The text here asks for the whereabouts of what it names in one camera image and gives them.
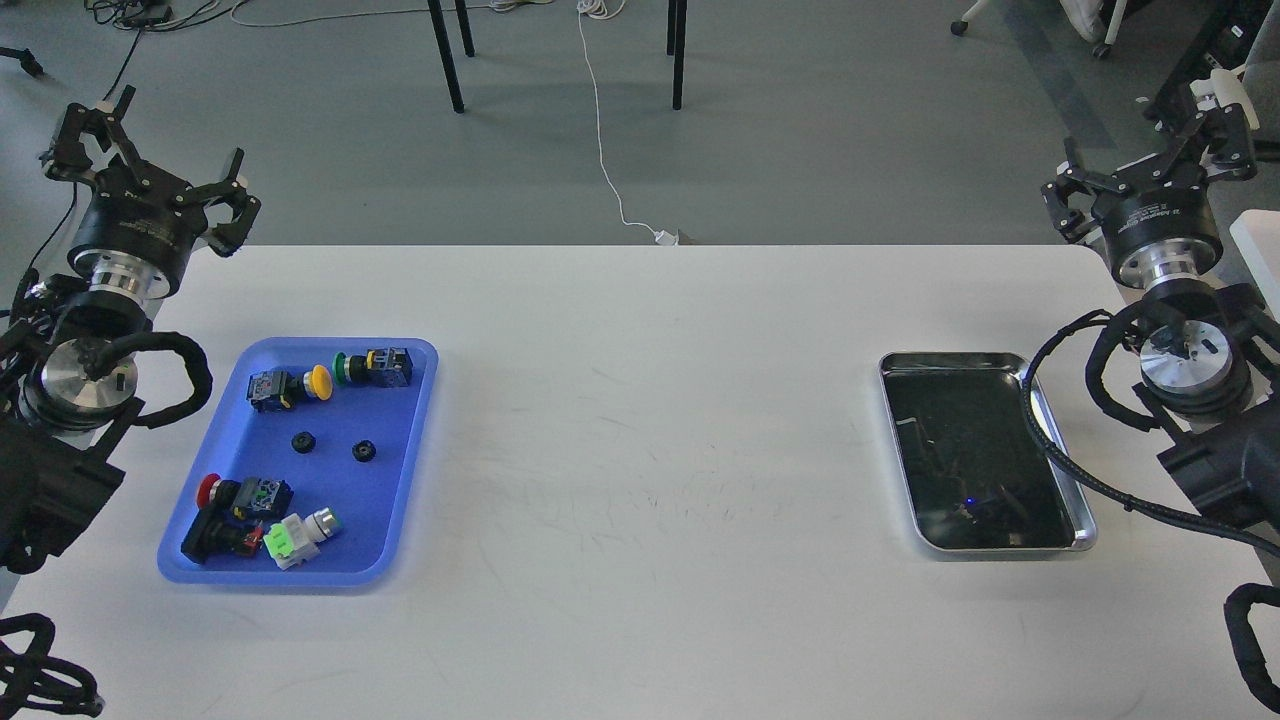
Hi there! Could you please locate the black gear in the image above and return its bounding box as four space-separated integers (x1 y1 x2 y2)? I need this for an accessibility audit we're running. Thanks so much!
291 430 317 454
351 439 378 462

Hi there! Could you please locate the white cable on floor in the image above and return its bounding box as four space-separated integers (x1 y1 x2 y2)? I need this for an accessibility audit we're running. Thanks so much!
577 0 678 245

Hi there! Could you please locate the black table leg left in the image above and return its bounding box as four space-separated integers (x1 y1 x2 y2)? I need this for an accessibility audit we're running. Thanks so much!
428 0 476 114

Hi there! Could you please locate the black table leg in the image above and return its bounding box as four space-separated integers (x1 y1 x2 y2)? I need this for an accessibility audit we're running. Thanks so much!
666 0 689 111
428 0 476 114

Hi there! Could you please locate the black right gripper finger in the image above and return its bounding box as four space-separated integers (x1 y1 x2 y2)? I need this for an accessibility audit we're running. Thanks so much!
1135 102 1257 191
1039 138 1132 245

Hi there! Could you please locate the white office chair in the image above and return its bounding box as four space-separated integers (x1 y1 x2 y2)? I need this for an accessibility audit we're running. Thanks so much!
1135 29 1280 161

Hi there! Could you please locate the green push button switch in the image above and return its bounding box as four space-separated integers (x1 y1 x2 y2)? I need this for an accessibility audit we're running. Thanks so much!
332 346 413 388

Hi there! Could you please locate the black cylindrical gripper body right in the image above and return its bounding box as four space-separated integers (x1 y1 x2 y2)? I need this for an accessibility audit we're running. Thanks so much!
1092 182 1222 291

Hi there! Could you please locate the red push button switch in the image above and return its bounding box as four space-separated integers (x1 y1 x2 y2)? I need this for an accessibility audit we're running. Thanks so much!
195 473 294 521

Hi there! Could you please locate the white and green switch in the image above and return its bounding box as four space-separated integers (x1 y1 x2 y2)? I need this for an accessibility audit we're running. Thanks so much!
262 507 343 570

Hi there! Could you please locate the silver metal tray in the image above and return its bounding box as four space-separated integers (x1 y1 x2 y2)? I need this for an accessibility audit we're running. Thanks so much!
878 351 1098 560

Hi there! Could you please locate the yellow push button switch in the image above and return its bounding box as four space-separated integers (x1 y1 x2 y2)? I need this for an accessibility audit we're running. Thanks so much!
246 365 334 413

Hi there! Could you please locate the blue plastic tray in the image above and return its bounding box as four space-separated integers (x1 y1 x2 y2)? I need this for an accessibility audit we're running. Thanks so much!
156 337 439 588

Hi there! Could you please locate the black cylindrical gripper body left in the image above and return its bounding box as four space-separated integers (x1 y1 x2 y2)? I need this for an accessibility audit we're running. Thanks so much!
67 160 209 299

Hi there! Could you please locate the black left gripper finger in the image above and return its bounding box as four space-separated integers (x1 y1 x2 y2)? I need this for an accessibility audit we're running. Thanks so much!
170 149 261 258
40 85 148 191

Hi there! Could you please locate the black table leg right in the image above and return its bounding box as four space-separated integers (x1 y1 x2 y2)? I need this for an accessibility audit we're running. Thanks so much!
666 0 689 111

